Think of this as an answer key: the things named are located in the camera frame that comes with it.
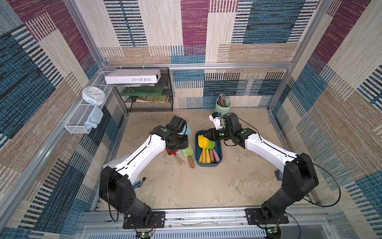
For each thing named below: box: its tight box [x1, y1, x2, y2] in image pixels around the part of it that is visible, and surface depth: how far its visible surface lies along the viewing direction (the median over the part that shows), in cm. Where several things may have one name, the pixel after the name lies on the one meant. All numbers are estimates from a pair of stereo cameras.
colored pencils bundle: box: [216, 93, 227, 108], surface depth 107 cm
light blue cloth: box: [85, 105, 104, 130], surface depth 70 cm
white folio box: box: [104, 68, 162, 85], surface depth 81 cm
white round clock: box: [81, 85, 107, 106], surface depth 76 cm
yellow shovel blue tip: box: [197, 134, 210, 164], surface depth 97 cm
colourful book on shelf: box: [135, 95, 170, 104], surface depth 102 cm
